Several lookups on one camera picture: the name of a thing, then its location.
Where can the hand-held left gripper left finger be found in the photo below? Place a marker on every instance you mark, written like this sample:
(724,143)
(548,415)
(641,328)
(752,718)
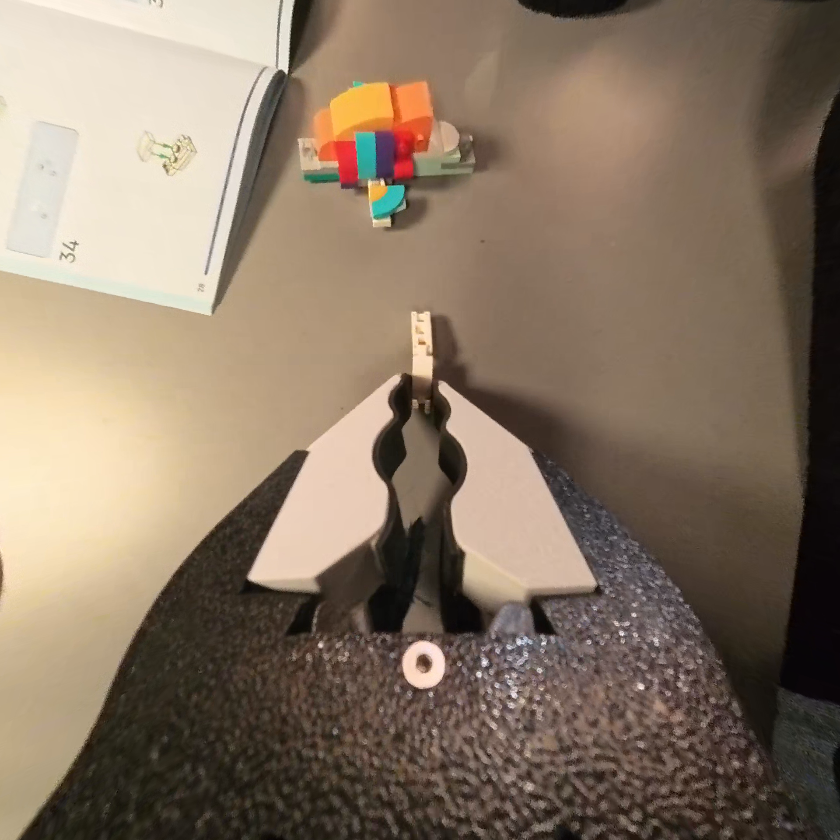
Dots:
(321,499)

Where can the blue-grey cloth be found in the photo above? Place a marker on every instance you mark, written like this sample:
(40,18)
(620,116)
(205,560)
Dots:
(814,761)

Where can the lego instruction booklet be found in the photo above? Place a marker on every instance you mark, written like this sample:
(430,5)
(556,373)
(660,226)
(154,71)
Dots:
(118,131)

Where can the colourful lego model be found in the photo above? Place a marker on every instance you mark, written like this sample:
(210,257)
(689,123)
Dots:
(380,141)

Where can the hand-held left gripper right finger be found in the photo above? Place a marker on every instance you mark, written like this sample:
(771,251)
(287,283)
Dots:
(518,512)

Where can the cream lego hinge piece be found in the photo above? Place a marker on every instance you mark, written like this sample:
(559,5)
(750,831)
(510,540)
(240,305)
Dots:
(422,344)

